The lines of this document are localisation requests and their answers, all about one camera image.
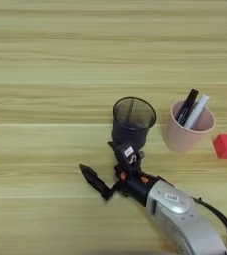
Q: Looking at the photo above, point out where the black box with white label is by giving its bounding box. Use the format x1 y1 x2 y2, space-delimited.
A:
113 142 142 169

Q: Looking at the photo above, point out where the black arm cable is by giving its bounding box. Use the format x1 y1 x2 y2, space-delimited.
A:
191 196 227 253

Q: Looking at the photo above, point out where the pink plastic cup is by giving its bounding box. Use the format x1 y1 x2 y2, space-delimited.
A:
163 99 217 154

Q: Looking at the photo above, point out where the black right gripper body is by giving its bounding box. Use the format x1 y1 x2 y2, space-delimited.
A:
101 163 166 207

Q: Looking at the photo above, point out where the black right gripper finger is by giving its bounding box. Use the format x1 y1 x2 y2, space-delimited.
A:
107 140 120 155
78 163 114 201

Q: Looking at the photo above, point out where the white marker pen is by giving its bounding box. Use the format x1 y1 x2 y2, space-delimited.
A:
183 93 211 130

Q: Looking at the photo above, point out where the black mesh pen cup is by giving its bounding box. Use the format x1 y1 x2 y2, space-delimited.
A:
111 96 157 152

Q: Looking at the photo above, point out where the black marker pen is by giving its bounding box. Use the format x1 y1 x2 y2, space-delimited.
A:
175 88 200 127

